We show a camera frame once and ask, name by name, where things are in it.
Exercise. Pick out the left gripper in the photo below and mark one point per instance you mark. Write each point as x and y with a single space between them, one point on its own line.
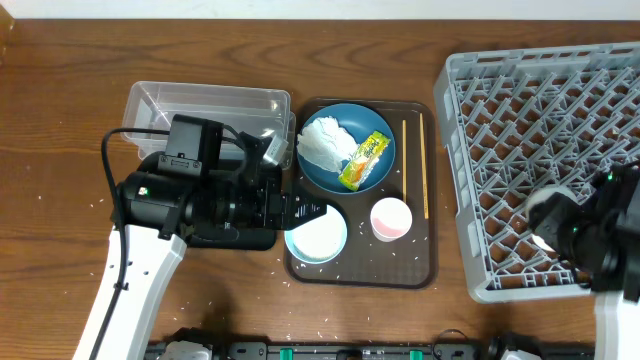
257 194

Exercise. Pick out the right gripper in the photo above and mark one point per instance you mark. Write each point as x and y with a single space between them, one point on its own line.
573 254

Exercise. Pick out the light blue bowl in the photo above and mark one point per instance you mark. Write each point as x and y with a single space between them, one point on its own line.
319 240

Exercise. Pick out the white tissue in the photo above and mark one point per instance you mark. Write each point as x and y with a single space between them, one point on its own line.
325 144

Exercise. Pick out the yellow green snack wrapper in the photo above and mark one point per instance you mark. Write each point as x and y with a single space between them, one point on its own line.
363 161

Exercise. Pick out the pink cup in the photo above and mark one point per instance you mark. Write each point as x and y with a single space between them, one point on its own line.
391 219

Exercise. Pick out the dark blue plate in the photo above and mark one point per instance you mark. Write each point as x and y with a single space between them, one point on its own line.
360 121

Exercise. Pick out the wooden chopstick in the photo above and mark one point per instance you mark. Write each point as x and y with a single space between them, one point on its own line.
404 161
424 167

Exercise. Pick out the green white cup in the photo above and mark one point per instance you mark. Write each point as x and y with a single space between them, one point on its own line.
538 197

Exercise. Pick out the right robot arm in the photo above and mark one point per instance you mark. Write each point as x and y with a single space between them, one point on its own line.
599 237

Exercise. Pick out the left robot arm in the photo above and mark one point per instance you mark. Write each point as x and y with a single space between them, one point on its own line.
139 263

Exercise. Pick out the black waste tray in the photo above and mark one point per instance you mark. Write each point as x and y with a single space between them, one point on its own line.
193 208

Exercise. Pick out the grey dishwasher rack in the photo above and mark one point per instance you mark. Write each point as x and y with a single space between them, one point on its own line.
515 121

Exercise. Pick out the brown serving tray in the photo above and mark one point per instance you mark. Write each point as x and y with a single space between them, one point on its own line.
410 262

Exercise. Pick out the clear plastic bin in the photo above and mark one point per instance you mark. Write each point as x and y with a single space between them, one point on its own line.
262 113

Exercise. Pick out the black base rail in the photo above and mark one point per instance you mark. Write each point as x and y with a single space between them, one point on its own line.
193 343

